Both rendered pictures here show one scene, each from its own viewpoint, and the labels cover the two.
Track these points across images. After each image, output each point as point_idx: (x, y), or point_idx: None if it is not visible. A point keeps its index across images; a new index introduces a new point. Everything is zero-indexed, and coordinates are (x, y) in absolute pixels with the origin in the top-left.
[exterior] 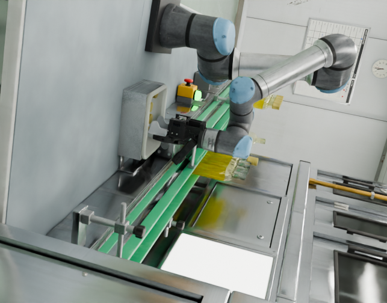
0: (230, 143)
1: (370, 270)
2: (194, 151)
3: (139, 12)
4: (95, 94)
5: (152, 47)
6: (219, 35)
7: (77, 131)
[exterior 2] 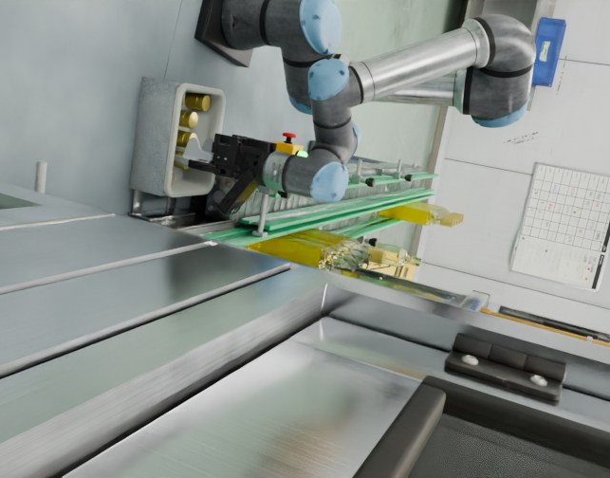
0: (306, 172)
1: None
2: (264, 206)
3: None
4: (73, 46)
5: (205, 32)
6: (308, 14)
7: (26, 88)
